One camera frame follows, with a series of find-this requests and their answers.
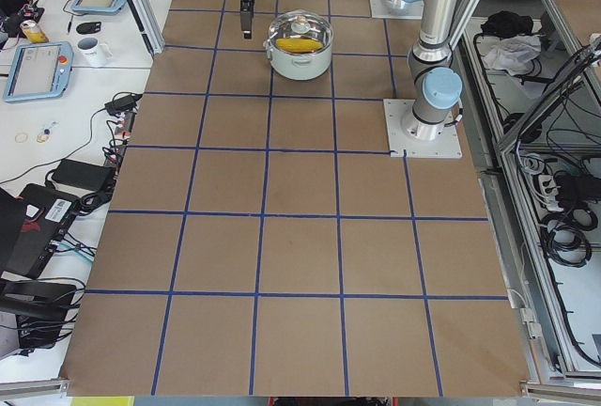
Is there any glass pot lid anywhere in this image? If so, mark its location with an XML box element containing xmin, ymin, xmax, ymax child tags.
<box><xmin>265</xmin><ymin>9</ymin><xmax>333</xmax><ymax>54</ymax></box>

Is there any yellow corn cob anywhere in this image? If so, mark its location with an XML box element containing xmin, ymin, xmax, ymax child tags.
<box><xmin>275</xmin><ymin>37</ymin><xmax>324</xmax><ymax>54</ymax></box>

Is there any pale green steel pot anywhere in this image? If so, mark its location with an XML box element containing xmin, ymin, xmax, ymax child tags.
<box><xmin>264</xmin><ymin>39</ymin><xmax>333</xmax><ymax>81</ymax></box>

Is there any small black adapter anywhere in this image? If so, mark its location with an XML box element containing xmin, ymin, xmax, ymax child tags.
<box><xmin>104</xmin><ymin>93</ymin><xmax>143</xmax><ymax>116</ymax></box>

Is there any black computer mouse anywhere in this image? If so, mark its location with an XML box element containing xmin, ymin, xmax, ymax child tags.
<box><xmin>76</xmin><ymin>22</ymin><xmax>101</xmax><ymax>35</ymax></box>

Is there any white mug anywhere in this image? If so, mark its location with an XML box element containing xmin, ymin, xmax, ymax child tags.
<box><xmin>77</xmin><ymin>37</ymin><xmax>113</xmax><ymax>68</ymax></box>

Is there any yellow drink can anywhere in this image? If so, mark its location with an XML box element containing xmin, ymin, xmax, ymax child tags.
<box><xmin>20</xmin><ymin>20</ymin><xmax>49</xmax><ymax>44</ymax></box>

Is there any near teach pendant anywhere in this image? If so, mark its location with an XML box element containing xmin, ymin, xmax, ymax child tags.
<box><xmin>3</xmin><ymin>41</ymin><xmax>73</xmax><ymax>102</ymax></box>

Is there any black power brick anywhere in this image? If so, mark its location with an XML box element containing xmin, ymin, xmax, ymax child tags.
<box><xmin>51</xmin><ymin>159</ymin><xmax>116</xmax><ymax>192</ymax></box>

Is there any black cloth pile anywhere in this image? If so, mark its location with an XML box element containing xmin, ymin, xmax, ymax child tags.
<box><xmin>481</xmin><ymin>10</ymin><xmax>533</xmax><ymax>39</ymax></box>

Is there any white cloth pile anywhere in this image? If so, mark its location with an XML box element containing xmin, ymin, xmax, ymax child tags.
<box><xmin>483</xmin><ymin>35</ymin><xmax>542</xmax><ymax>75</ymax></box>

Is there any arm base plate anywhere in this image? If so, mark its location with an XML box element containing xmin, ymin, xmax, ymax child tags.
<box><xmin>383</xmin><ymin>99</ymin><xmax>462</xmax><ymax>159</ymax></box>
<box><xmin>369</xmin><ymin>0</ymin><xmax>424</xmax><ymax>20</ymax></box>

